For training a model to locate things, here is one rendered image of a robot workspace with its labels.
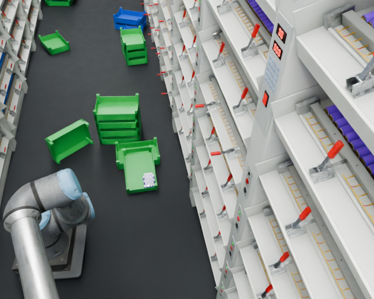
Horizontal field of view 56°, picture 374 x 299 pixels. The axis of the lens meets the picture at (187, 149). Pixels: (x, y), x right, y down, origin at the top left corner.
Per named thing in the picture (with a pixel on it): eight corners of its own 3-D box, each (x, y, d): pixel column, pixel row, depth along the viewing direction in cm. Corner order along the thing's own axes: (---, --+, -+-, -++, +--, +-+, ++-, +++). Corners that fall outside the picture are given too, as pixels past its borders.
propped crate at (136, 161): (157, 189, 232) (157, 185, 225) (127, 193, 229) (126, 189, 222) (151, 149, 245) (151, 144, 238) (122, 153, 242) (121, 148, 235)
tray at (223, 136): (241, 199, 117) (235, 184, 110) (202, 91, 158) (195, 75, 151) (299, 178, 114) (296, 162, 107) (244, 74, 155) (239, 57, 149)
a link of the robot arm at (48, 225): (28, 229, 184) (15, 210, 172) (60, 216, 190) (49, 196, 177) (33, 253, 174) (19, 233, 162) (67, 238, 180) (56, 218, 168)
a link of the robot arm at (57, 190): (55, 206, 188) (24, 174, 118) (86, 193, 193) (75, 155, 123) (66, 232, 185) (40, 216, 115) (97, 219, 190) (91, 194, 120)
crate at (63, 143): (52, 158, 249) (58, 164, 245) (44, 138, 235) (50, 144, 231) (87, 138, 264) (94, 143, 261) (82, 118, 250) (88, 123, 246)
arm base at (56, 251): (28, 260, 183) (21, 250, 176) (40, 229, 196) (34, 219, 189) (63, 261, 181) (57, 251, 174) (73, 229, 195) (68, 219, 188)
